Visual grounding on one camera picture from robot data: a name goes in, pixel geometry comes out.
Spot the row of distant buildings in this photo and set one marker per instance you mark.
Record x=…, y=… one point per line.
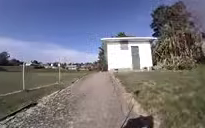
x=71, y=66

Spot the tall tree with brown creeper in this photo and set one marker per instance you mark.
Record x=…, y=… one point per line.
x=176, y=40

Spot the dry grass field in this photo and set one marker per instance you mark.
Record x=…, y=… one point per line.
x=6, y=81

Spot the grey gravel strip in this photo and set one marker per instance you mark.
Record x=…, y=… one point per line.
x=46, y=111

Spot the small white building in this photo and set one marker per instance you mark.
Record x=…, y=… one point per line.
x=118, y=55

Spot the green grass verge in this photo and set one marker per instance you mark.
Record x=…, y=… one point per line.
x=176, y=96

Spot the distant dark trees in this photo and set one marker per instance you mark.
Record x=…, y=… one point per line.
x=3, y=58

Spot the grey stony path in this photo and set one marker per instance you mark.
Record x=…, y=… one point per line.
x=95, y=100

